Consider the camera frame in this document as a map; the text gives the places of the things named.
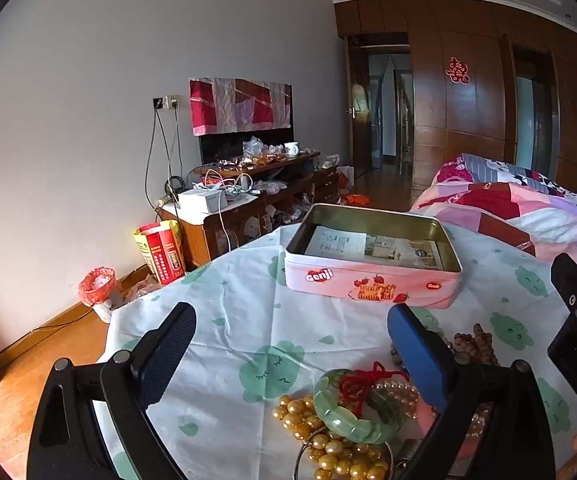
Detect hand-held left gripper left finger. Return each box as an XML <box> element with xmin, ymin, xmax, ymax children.
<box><xmin>27</xmin><ymin>302</ymin><xmax>198</xmax><ymax>480</ymax></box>

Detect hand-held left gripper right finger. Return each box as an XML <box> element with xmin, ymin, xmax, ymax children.
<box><xmin>387</xmin><ymin>303</ymin><xmax>556</xmax><ymax>480</ymax></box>

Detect red string knot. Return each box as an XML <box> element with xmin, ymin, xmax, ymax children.
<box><xmin>338</xmin><ymin>362</ymin><xmax>409</xmax><ymax>418</ymax></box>

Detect pink tin box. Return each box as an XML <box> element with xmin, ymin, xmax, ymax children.
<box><xmin>283</xmin><ymin>203</ymin><xmax>463</xmax><ymax>310</ymax></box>

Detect green jade bracelet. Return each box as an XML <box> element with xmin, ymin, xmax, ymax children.
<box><xmin>313</xmin><ymin>369</ymin><xmax>404</xmax><ymax>444</ymax></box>

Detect gold pearl necklace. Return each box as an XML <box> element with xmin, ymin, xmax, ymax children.
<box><xmin>272</xmin><ymin>394</ymin><xmax>394</xmax><ymax>480</ymax></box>

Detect silver bangle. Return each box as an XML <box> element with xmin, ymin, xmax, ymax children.
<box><xmin>295</xmin><ymin>427</ymin><xmax>399</xmax><ymax>480</ymax></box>

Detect clear plastic bag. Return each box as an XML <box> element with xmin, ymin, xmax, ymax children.
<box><xmin>123</xmin><ymin>275</ymin><xmax>164</xmax><ymax>303</ymax></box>

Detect white green patterned tablecloth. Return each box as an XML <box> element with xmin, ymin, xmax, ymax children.
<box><xmin>93</xmin><ymin>220</ymin><xmax>577</xmax><ymax>480</ymax></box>

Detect red yellow paper bag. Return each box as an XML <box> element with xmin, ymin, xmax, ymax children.
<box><xmin>134</xmin><ymin>220</ymin><xmax>186</xmax><ymax>286</ymax></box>

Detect bin with red liner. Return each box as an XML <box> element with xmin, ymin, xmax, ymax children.
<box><xmin>78</xmin><ymin>267</ymin><xmax>122</xmax><ymax>323</ymax></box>

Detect wooden television cabinet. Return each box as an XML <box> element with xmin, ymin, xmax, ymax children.
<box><xmin>158</xmin><ymin>151</ymin><xmax>340</xmax><ymax>267</ymax></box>

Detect pink patchwork quilt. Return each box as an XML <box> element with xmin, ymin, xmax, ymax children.
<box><xmin>411</xmin><ymin>154</ymin><xmax>577</xmax><ymax>301</ymax></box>

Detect white cardboard box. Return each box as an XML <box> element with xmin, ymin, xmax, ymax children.
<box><xmin>178</xmin><ymin>188</ymin><xmax>214</xmax><ymax>212</ymax></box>

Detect black television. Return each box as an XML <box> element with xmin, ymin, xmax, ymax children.
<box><xmin>199</xmin><ymin>127</ymin><xmax>295</xmax><ymax>166</ymax></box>

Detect wooden wardrobe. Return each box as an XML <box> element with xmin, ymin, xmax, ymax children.
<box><xmin>335</xmin><ymin>0</ymin><xmax>577</xmax><ymax>193</ymax></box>

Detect wooden door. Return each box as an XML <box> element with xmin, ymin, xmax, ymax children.
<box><xmin>347</xmin><ymin>35</ymin><xmax>371</xmax><ymax>178</ymax></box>

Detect red pink patchwork cloth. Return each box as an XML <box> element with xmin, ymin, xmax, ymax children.
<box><xmin>189</xmin><ymin>77</ymin><xmax>293</xmax><ymax>137</ymax></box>

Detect white pearl bracelet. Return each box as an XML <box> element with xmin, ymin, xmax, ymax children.
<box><xmin>375</xmin><ymin>380</ymin><xmax>494</xmax><ymax>456</ymax></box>

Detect brown wooden bead bracelet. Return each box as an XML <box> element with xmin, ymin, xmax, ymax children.
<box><xmin>453</xmin><ymin>323</ymin><xmax>500</xmax><ymax>367</ymax></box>

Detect hanging power cables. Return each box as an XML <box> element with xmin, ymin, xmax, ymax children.
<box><xmin>144</xmin><ymin>107</ymin><xmax>184</xmax><ymax>206</ymax></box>

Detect red paper wall decoration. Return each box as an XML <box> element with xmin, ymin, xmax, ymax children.
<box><xmin>445</xmin><ymin>57</ymin><xmax>470</xmax><ymax>84</ymax></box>

